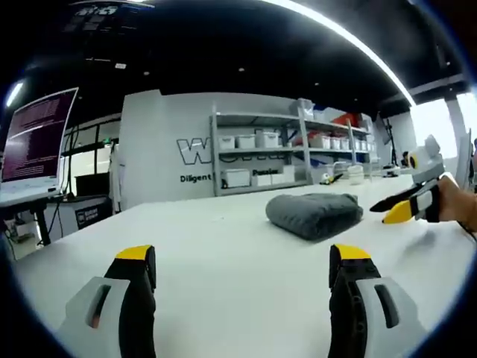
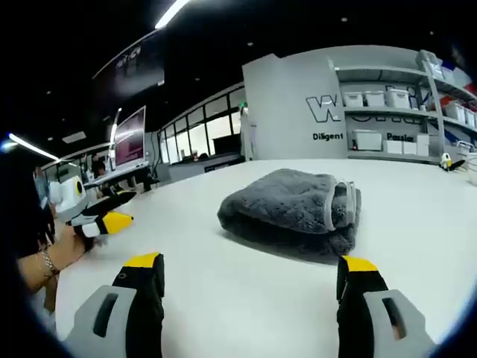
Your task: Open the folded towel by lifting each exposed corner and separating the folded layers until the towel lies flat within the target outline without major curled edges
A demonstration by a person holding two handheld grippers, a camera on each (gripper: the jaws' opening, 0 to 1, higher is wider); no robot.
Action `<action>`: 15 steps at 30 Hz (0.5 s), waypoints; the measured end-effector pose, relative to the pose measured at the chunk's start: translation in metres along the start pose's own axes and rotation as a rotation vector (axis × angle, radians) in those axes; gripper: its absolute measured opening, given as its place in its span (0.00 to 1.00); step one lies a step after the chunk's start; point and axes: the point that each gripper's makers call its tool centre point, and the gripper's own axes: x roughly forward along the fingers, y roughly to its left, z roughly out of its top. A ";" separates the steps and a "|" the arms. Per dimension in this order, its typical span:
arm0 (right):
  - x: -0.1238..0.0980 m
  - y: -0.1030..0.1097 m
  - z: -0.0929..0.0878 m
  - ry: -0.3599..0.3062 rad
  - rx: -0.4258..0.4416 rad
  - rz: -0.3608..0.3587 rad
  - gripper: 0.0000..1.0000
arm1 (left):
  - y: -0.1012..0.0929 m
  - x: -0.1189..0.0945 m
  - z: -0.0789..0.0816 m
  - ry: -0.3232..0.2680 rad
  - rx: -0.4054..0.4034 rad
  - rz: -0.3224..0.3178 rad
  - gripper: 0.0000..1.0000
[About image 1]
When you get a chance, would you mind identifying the grey towel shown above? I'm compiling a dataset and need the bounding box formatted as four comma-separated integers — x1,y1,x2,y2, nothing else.
265,192,364,241

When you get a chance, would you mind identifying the person's right hand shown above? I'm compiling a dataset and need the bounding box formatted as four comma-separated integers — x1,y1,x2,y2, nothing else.
436,174,477,225

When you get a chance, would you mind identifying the black tripod stand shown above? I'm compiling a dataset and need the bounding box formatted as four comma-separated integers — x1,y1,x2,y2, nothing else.
382,117,398,166

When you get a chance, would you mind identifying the black desk with sign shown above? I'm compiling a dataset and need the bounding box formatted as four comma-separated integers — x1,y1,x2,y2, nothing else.
0,193,113,247

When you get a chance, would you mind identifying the white table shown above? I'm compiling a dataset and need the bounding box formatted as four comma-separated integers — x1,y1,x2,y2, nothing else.
10,172,477,358

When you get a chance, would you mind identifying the grey metal shelving rack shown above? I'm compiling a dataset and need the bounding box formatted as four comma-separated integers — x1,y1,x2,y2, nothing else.
209,97,381,198

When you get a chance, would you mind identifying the long ceiling light strip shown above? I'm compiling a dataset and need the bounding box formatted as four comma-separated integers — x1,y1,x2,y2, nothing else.
260,0,417,107

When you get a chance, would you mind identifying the computer monitor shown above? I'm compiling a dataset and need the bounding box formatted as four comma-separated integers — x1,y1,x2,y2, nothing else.
0,87,80,195

